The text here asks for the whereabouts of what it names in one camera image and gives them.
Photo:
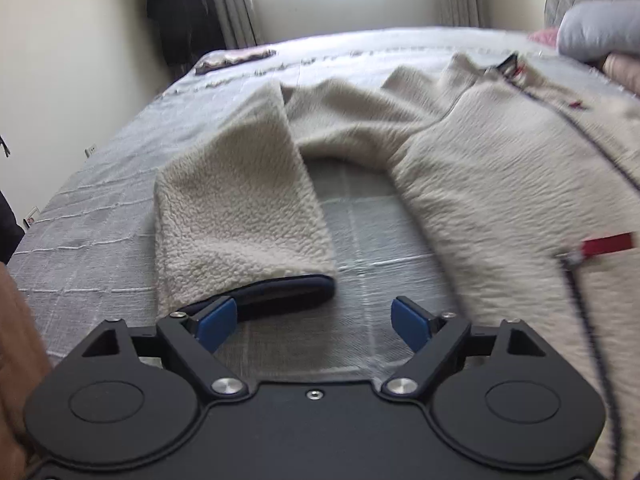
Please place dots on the white wall socket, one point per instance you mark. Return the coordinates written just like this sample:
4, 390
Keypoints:
90, 150

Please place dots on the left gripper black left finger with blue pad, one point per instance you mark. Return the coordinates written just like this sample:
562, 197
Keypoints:
191, 337

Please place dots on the dark coat hanging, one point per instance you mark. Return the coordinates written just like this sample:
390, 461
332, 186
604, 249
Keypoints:
188, 29

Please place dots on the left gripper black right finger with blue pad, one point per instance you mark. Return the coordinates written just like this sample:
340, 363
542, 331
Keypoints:
436, 342

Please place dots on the folded mauve cloth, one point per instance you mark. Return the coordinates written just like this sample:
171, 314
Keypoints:
218, 60

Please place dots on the brown wooden furniture edge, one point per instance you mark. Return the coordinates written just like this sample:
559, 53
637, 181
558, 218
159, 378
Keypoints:
24, 363

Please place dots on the grey blue pillow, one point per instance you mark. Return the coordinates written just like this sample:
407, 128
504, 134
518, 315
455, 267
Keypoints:
594, 29

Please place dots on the grey checked bedspread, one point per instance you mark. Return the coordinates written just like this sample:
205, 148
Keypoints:
90, 254

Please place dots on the pink pillow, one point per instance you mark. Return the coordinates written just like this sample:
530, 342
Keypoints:
624, 69

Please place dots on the cream fleece zip jacket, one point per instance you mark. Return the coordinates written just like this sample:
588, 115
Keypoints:
507, 176

